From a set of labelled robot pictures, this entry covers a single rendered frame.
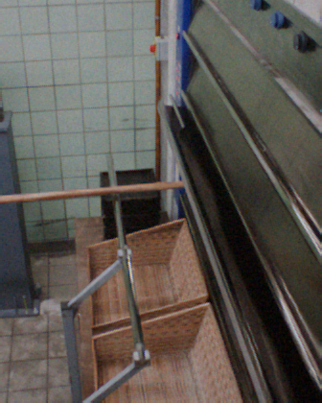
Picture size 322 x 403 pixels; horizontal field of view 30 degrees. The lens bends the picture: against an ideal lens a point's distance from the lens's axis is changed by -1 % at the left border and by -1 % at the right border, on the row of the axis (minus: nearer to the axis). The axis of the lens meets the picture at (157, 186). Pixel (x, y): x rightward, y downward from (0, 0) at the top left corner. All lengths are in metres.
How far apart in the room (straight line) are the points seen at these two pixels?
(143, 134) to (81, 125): 0.38
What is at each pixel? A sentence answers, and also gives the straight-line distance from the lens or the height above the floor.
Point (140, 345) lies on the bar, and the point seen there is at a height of 1.17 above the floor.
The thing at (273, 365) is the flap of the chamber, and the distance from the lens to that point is 1.40.
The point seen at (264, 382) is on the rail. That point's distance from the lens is 1.33.
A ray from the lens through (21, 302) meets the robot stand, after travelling 3.59.
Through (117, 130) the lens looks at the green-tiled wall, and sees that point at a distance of 3.62.
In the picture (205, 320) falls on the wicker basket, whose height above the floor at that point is 0.79.
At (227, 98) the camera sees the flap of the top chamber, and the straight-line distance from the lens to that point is 1.82.
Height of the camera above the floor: 2.43
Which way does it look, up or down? 31 degrees down
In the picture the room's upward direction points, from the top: straight up
